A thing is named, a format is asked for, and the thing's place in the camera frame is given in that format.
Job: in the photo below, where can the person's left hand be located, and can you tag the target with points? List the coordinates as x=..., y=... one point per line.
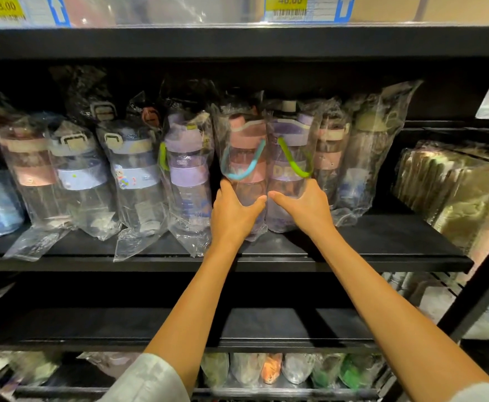
x=229, y=217

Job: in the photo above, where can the person's right hand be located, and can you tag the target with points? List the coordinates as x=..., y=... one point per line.
x=311, y=213

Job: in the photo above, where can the person's right thumb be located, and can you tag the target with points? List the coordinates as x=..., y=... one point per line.
x=280, y=197

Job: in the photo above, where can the person's left thumb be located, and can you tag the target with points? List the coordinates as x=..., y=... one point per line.
x=254, y=203

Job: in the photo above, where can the person's right forearm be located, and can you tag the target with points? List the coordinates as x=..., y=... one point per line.
x=386, y=313

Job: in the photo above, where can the person's left forearm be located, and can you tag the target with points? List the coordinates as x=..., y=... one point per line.
x=202, y=301

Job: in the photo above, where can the row of bagged water bottles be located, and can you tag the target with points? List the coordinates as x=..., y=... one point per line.
x=135, y=171

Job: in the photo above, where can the black metal shelf unit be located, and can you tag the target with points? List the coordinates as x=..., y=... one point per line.
x=244, y=41

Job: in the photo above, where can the row of colourful bagged cups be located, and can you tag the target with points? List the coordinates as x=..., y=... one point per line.
x=294, y=368

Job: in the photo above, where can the row of tan bagged packets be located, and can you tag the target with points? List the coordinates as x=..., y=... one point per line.
x=453, y=192

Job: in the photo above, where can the yellow and blue price tag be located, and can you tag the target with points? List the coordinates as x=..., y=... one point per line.
x=309, y=8
x=22, y=10

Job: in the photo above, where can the white left sleeve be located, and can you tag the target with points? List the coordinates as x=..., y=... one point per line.
x=148, y=380

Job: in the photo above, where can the white sleeve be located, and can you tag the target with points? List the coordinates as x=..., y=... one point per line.
x=148, y=380
x=485, y=394

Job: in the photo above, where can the clear bagged items pile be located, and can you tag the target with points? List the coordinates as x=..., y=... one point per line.
x=31, y=366

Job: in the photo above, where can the white right sleeve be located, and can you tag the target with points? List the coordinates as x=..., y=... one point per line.
x=485, y=394

